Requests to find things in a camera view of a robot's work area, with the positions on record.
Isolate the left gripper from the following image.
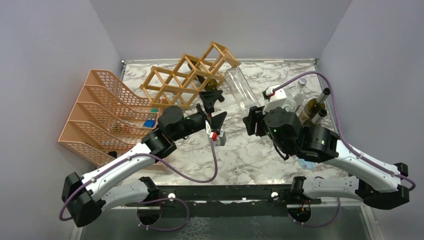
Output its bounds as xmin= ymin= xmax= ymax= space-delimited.
xmin=172 ymin=90 xmax=228 ymax=142

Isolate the dark green wine bottle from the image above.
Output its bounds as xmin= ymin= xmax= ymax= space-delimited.
xmin=187 ymin=61 xmax=225 ymax=103

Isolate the tall clear glass bottle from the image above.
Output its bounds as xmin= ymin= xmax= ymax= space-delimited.
xmin=224 ymin=66 xmax=259 ymax=117

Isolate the wooden wine rack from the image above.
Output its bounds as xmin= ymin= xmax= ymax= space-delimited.
xmin=139 ymin=41 xmax=241 ymax=110

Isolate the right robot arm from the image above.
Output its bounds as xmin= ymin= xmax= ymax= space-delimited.
xmin=242 ymin=106 xmax=410 ymax=210

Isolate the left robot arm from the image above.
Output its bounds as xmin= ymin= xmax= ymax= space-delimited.
xmin=59 ymin=90 xmax=227 ymax=227

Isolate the green wine bottle rear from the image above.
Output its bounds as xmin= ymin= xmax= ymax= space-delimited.
xmin=299 ymin=87 xmax=331 ymax=126

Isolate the green wine bottle front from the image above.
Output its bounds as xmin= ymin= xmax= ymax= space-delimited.
xmin=309 ymin=109 xmax=328 ymax=126

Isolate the clear bottle silver cap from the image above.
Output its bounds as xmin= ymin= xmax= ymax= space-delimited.
xmin=283 ymin=78 xmax=309 ymax=114

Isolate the peach plastic file rack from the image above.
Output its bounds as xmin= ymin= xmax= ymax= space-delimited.
xmin=58 ymin=69 xmax=163 ymax=167

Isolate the blue small object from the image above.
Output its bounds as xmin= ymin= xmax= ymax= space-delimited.
xmin=142 ymin=119 xmax=156 ymax=128

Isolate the blue white packaged item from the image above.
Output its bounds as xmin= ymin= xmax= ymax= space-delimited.
xmin=297 ymin=158 xmax=320 ymax=170

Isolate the peach desk organizer tray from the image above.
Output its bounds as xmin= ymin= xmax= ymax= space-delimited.
xmin=143 ymin=157 xmax=167 ymax=171

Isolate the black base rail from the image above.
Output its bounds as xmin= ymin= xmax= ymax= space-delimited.
xmin=125 ymin=184 xmax=307 ymax=218

